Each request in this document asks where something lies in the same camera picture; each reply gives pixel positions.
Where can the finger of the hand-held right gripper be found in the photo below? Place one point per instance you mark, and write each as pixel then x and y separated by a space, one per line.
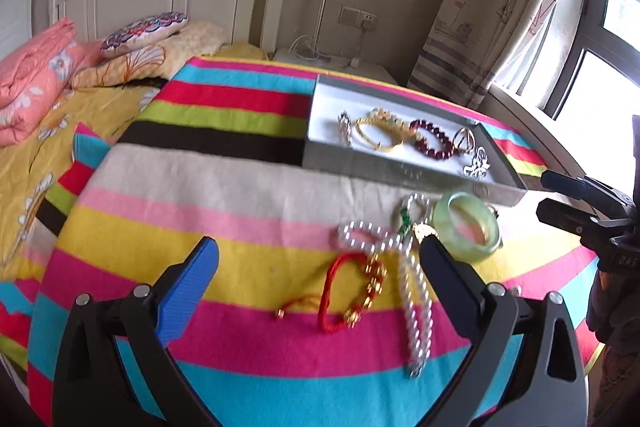
pixel 565 217
pixel 575 187

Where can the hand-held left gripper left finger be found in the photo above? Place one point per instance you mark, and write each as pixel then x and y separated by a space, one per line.
pixel 187 287

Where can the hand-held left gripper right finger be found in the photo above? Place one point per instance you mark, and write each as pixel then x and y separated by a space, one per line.
pixel 445 277

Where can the green jade bangle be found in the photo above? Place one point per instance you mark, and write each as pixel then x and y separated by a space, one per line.
pixel 442 219

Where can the silver brooch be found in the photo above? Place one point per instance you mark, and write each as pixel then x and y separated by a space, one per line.
pixel 477 167

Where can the gold bangle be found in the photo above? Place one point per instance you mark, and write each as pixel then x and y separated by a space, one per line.
pixel 380 146

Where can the grey cardboard box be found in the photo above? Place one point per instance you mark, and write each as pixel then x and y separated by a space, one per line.
pixel 330 97

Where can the person's right hand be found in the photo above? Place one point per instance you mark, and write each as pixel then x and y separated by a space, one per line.
pixel 615 307

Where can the white window sill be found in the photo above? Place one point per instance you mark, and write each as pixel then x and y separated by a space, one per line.
pixel 525 117

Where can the striped colourful blanket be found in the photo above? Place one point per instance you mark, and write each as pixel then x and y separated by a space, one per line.
pixel 225 187

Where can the window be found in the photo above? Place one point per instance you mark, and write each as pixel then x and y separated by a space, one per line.
pixel 620 7

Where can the yellow floral bedsheet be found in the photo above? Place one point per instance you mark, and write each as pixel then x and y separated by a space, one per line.
pixel 45 157

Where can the printed curtain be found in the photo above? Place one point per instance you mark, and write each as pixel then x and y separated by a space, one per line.
pixel 475 7

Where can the white nightstand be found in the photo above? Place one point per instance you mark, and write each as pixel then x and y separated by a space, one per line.
pixel 370 69

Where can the yellow floral pillow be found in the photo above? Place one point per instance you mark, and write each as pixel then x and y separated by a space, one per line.
pixel 200 37

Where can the patterned embroidered pillow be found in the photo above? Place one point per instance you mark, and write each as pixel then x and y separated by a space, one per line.
pixel 145 32

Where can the pink folded quilt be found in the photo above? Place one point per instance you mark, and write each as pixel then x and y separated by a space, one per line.
pixel 30 72

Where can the wall socket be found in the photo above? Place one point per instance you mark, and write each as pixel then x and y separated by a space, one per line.
pixel 352 16

